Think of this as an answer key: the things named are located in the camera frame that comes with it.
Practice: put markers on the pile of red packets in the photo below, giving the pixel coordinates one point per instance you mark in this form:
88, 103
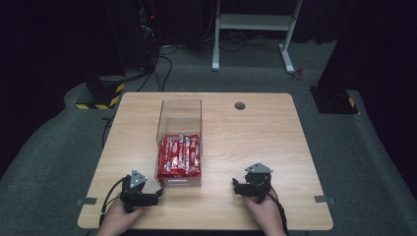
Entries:
178, 157

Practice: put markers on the grey tape strip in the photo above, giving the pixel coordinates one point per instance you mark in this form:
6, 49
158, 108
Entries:
87, 201
324, 199

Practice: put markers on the clear plastic box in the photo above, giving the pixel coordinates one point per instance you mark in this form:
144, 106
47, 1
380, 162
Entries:
179, 118

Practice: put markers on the small red object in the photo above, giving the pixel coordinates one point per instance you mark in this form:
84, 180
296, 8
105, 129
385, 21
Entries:
298, 74

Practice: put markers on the person's right hand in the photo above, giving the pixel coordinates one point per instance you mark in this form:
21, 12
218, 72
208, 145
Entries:
266, 214

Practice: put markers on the grey table grommet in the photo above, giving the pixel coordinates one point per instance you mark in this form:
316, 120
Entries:
240, 106

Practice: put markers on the black stand with striped base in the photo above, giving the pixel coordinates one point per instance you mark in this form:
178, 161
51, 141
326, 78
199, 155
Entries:
103, 91

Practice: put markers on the black stand base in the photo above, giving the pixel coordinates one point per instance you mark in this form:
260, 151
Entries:
334, 98

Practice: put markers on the person's left hand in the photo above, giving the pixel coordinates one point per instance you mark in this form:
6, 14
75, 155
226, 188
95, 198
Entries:
116, 219

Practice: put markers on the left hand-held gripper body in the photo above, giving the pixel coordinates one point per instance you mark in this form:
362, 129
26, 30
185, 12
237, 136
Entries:
132, 190

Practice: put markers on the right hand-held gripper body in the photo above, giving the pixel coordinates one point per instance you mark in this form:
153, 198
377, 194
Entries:
259, 182

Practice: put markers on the white metal stand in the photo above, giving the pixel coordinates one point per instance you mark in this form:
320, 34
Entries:
255, 22

